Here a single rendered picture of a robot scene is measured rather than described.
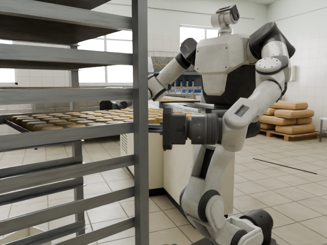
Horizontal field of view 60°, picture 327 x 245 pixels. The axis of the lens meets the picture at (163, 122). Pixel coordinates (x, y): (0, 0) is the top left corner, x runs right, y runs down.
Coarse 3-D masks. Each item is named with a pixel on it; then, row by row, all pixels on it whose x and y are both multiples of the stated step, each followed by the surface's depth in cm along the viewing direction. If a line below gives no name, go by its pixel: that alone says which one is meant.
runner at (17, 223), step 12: (108, 192) 74; (120, 192) 76; (132, 192) 78; (72, 204) 68; (84, 204) 70; (96, 204) 72; (24, 216) 61; (36, 216) 63; (48, 216) 64; (60, 216) 66; (0, 228) 58; (12, 228) 60; (24, 228) 61
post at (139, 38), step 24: (144, 0) 71; (144, 24) 71; (144, 48) 72; (144, 72) 73; (144, 96) 74; (144, 120) 75; (144, 144) 75; (144, 168) 76; (144, 192) 77; (144, 216) 78; (144, 240) 79
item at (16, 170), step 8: (48, 160) 104; (56, 160) 106; (64, 160) 108; (72, 160) 110; (80, 160) 112; (0, 168) 95; (8, 168) 96; (16, 168) 98; (24, 168) 99; (32, 168) 101; (40, 168) 103; (48, 168) 104; (56, 168) 104; (0, 176) 95; (8, 176) 95
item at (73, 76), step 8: (72, 48) 106; (72, 72) 107; (72, 80) 107; (72, 104) 108; (72, 144) 112; (80, 144) 112; (72, 152) 113; (80, 152) 112; (80, 176) 113; (80, 192) 114; (80, 216) 115; (80, 232) 116
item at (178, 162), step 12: (180, 144) 224; (192, 144) 202; (216, 144) 205; (168, 156) 252; (180, 156) 225; (192, 156) 203; (168, 168) 254; (180, 168) 226; (228, 168) 211; (168, 180) 255; (180, 180) 228; (228, 180) 212; (168, 192) 257; (228, 192) 214; (228, 204) 215
